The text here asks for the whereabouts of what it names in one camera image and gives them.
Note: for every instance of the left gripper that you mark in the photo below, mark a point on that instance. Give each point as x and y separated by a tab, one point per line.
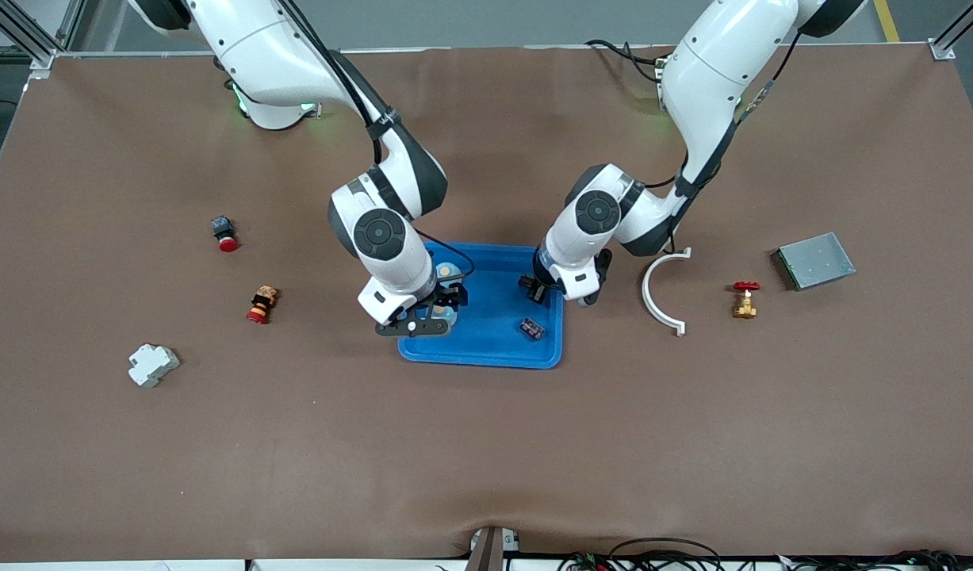
536	287

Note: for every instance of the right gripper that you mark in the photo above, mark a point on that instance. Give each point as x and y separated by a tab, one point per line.
452	296

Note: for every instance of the light blue call bell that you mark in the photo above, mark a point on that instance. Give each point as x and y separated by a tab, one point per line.
448	271
445	315

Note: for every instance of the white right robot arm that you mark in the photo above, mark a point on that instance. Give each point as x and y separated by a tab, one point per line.
256	47

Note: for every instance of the blue plastic tray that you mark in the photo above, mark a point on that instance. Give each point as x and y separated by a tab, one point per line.
494	333

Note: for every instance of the white curved pipe clamp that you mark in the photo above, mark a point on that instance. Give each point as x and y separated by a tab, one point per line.
645	290

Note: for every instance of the yellow-banded red emergency stop button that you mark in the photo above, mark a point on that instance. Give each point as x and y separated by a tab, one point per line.
262	305

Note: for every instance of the red push button black body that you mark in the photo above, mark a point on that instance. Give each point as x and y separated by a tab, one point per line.
226	236

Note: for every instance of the grey metal box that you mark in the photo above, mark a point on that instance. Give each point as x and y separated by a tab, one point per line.
815	262

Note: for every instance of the white circuit breaker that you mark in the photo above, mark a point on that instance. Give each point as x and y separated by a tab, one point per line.
151	365

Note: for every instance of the dark brown post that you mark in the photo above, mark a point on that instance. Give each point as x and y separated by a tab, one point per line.
488	555

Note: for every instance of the aluminium frame strut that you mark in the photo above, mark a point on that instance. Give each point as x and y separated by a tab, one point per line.
952	32
26	38

